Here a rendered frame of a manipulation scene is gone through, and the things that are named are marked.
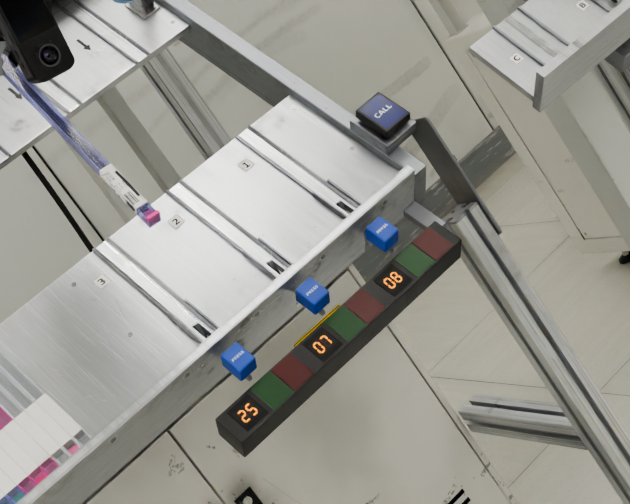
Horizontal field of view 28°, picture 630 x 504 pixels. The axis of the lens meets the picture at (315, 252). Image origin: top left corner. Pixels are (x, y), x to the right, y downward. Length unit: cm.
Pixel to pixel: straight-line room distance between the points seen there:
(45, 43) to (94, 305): 31
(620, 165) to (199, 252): 62
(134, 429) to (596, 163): 75
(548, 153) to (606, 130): 93
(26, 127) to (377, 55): 228
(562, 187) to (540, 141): 12
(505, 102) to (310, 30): 113
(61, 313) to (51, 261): 191
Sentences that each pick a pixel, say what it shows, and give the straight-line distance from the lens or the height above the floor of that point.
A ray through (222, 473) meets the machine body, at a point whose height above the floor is 49.
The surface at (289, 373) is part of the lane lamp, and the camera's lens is 131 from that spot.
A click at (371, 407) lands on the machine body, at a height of 42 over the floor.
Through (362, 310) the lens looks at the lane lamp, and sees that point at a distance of 135.
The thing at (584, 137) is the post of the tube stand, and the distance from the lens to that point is 170.
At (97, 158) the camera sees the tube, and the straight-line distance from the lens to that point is 126.
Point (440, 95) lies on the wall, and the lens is 383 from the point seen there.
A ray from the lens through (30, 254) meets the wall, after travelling 328.
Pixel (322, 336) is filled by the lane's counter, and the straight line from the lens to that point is 133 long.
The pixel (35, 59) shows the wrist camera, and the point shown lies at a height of 106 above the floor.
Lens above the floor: 107
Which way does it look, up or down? 14 degrees down
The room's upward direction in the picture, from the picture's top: 35 degrees counter-clockwise
